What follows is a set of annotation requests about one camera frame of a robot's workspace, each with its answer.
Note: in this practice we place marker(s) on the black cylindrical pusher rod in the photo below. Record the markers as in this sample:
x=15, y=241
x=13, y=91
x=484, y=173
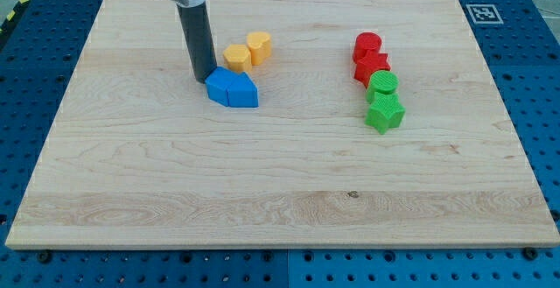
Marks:
x=199, y=40

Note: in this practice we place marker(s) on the light wooden board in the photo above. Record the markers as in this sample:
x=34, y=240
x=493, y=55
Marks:
x=138, y=157

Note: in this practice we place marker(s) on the white fiducial marker tag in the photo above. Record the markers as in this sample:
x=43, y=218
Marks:
x=484, y=14

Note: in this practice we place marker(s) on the red cylinder block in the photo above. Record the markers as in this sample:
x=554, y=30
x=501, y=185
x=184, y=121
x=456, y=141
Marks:
x=365, y=42

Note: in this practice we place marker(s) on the black screw front left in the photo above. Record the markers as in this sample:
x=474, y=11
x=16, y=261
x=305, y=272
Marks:
x=44, y=256

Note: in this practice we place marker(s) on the yellow heart block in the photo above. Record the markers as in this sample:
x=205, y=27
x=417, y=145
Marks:
x=260, y=46

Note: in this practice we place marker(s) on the green star block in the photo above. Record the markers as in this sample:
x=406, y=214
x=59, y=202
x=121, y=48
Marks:
x=385, y=112

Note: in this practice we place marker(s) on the red star block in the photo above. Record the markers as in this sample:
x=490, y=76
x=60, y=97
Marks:
x=369, y=64

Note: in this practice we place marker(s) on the blue cube block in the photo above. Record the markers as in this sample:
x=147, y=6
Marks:
x=217, y=84

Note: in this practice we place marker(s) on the yellow hexagon block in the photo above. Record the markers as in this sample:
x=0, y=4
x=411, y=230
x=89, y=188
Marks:
x=238, y=58

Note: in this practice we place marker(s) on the blue triangle block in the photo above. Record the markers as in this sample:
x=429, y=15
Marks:
x=242, y=92

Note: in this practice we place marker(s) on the black screw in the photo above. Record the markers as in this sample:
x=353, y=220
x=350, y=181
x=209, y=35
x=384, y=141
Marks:
x=530, y=253
x=44, y=256

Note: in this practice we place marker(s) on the green cylinder block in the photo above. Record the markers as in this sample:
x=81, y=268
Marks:
x=383, y=82

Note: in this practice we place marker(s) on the black screw front right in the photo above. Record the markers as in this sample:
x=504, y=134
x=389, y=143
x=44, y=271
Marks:
x=530, y=253

